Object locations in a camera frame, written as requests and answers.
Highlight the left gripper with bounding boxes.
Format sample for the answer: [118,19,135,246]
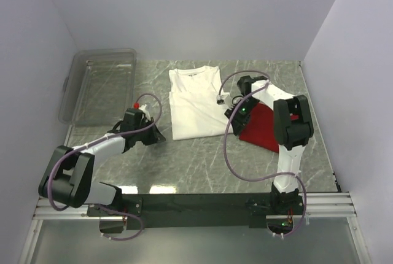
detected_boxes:
[134,117,166,146]

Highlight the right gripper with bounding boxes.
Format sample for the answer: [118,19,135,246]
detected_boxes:
[225,98,260,137]

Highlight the white Coca-Cola t-shirt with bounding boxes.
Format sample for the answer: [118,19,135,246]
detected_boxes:
[169,66,228,141]

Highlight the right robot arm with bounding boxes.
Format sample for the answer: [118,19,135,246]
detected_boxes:
[225,75,314,214]

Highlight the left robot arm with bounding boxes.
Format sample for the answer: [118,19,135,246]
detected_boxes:
[38,103,166,216]

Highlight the folded red t-shirt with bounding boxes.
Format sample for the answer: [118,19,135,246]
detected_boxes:
[239,103,279,153]

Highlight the clear plastic bin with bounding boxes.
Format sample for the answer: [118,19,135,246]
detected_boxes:
[58,49,137,126]

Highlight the black mounting base bar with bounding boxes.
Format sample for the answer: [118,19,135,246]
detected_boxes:
[86,192,308,234]

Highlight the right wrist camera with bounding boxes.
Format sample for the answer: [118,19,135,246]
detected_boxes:
[216,92,232,107]

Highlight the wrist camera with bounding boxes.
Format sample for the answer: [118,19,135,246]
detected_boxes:
[216,92,232,107]
[133,103,151,120]

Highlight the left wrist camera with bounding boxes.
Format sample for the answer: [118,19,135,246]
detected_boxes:
[133,103,151,120]

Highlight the aluminium rail frame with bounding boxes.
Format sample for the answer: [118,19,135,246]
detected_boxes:
[18,122,369,264]

